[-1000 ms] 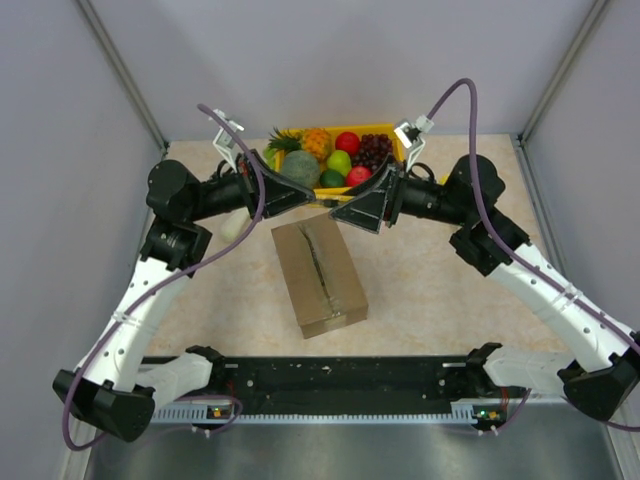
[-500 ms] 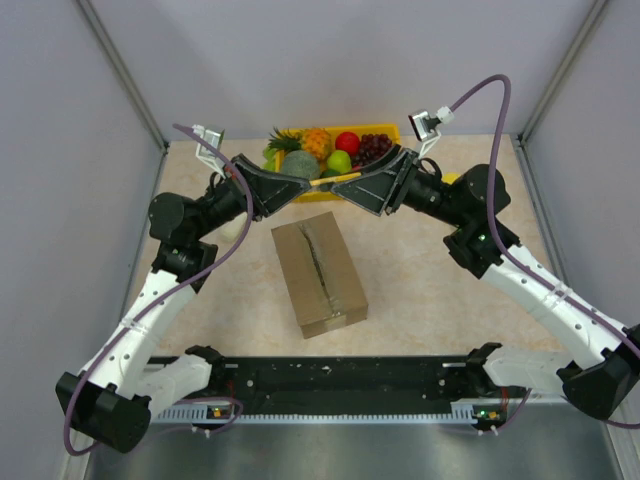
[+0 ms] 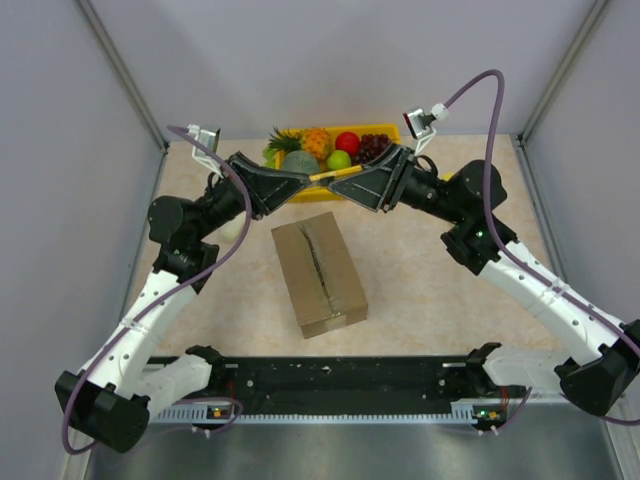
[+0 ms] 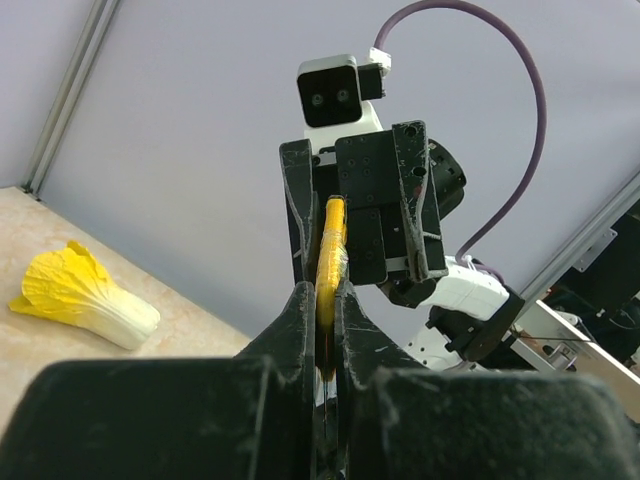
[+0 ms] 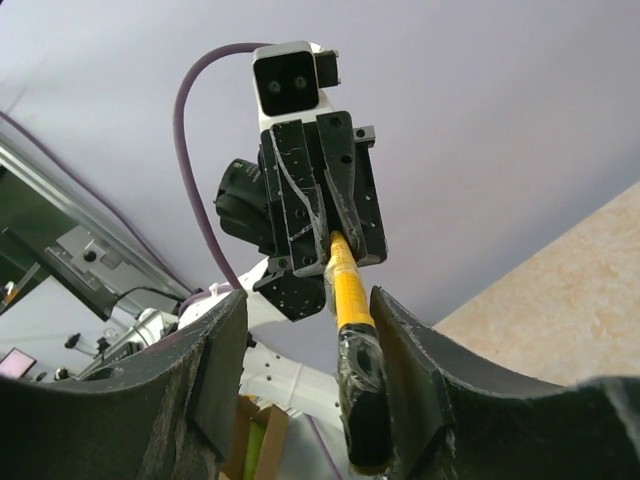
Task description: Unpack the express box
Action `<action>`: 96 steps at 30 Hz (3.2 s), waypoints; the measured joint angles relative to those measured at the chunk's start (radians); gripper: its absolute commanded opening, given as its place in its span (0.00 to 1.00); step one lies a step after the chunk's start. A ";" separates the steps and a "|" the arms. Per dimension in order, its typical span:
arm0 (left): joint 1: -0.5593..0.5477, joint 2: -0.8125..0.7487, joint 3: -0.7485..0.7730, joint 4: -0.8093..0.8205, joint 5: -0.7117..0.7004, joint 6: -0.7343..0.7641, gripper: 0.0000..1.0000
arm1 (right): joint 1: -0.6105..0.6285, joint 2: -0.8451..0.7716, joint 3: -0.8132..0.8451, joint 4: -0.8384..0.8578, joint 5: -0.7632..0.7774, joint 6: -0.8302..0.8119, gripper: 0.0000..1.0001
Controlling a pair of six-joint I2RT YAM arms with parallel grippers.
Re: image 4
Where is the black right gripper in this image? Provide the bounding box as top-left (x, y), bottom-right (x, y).
top-left (279, 120), bottom-right (467, 308)

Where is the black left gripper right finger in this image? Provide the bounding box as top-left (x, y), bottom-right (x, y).
top-left (335, 282), bottom-right (639, 479)

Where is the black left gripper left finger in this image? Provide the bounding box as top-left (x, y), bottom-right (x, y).
top-left (1, 282), bottom-right (316, 479)

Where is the yellow utility knife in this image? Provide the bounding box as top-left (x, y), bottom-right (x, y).
top-left (315, 196), bottom-right (348, 382)

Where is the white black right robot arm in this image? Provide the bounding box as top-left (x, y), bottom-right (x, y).
top-left (279, 121), bottom-right (523, 362)

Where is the yellow napa cabbage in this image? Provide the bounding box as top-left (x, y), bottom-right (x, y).
top-left (9, 241), bottom-right (161, 350)

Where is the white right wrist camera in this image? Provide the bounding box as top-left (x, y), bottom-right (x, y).
top-left (296, 47), bottom-right (391, 155)

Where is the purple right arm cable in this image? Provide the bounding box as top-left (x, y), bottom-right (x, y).
top-left (373, 0), bottom-right (548, 274)

